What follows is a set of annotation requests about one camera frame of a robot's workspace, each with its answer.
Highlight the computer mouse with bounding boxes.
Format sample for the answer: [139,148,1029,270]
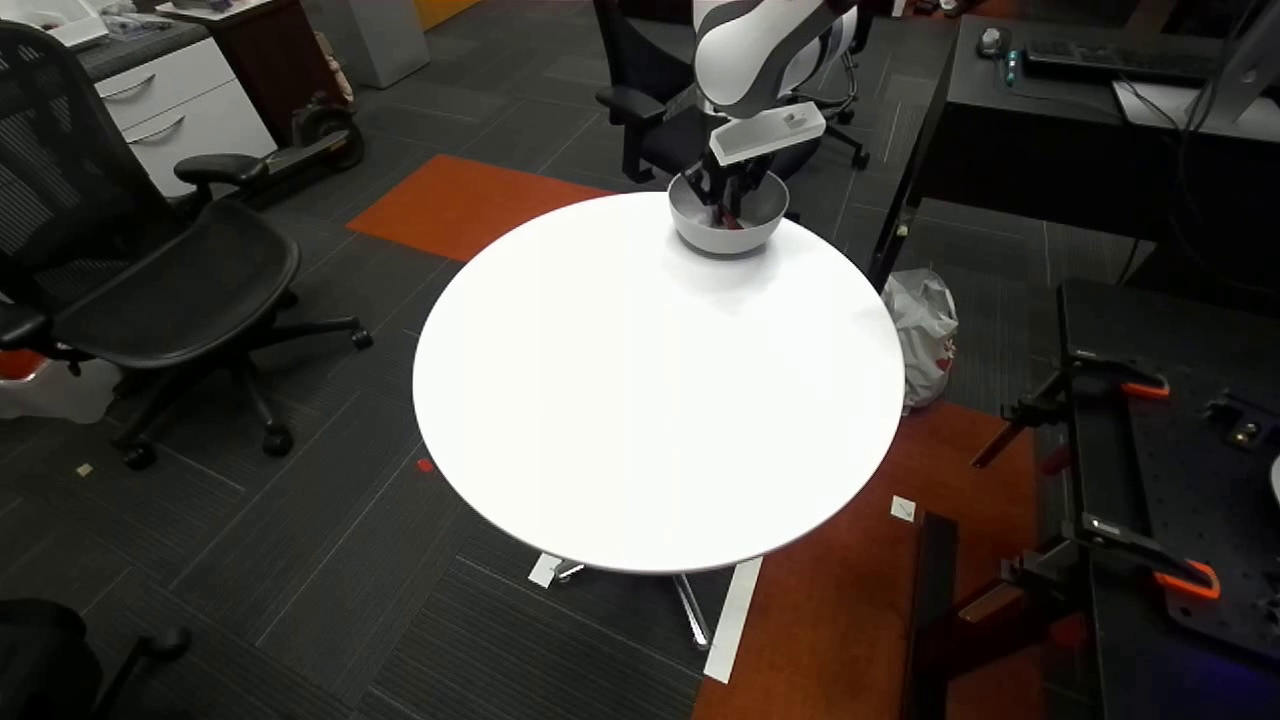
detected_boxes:
[976,25,1007,60]

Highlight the orange black clamp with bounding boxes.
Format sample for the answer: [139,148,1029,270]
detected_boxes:
[1014,512,1226,604]
[973,347,1173,468]

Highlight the black office chair behind robot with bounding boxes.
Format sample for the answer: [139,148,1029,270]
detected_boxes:
[593,0,863,179]

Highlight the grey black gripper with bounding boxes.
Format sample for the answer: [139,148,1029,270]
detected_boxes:
[689,108,822,222]

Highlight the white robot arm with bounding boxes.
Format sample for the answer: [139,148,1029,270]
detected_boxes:
[692,0,858,222]

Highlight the round white table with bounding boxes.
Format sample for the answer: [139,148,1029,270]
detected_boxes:
[411,192,903,577]

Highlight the black keyboard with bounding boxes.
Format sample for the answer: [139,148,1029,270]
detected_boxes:
[1019,39,1215,84]

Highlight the white plastic bag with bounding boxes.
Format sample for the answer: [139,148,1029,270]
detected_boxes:
[884,269,960,412]

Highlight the orange black clamp lower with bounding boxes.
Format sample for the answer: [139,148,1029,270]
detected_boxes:
[1014,512,1226,604]

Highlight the black desk right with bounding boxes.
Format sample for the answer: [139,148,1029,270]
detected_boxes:
[870,6,1277,282]

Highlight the white table base leg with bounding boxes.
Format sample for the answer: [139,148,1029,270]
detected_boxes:
[526,548,769,686]

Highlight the black mesh office chair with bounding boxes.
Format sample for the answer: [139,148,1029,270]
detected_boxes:
[0,20,371,468]

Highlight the orange black clamp upper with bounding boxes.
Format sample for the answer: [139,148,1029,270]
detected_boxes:
[973,347,1173,468]

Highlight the white drawer cabinet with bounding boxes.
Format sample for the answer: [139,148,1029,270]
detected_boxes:
[81,12,277,195]

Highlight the black chair bottom left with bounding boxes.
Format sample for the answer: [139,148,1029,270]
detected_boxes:
[0,599,193,720]

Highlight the grey bowl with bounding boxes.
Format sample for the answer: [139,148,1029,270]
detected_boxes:
[667,170,794,257]

